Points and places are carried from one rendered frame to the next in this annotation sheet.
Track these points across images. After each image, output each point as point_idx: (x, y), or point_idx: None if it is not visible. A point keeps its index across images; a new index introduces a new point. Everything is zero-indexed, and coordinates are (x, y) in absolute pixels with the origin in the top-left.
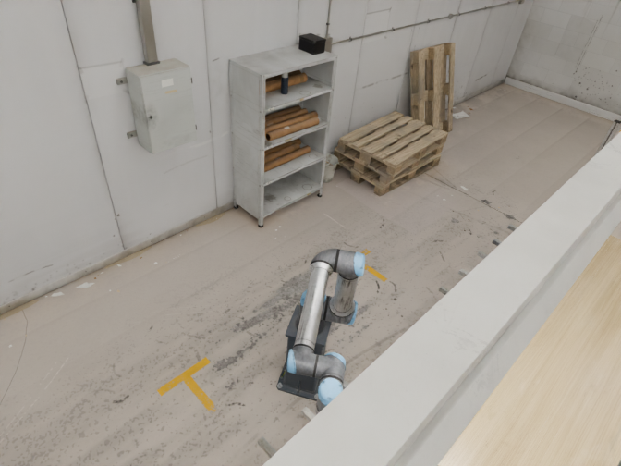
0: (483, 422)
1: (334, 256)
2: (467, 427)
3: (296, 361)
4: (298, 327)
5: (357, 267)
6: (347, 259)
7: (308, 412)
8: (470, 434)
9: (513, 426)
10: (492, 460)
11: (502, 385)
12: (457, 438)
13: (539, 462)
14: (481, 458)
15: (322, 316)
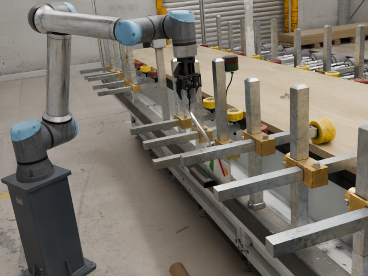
0: (226, 82)
1: (46, 5)
2: (226, 86)
3: (134, 21)
4: (97, 24)
5: (72, 8)
6: (58, 4)
7: (150, 141)
8: (231, 86)
9: (236, 78)
10: None
11: (204, 76)
12: (231, 89)
13: (265, 75)
14: None
15: (49, 138)
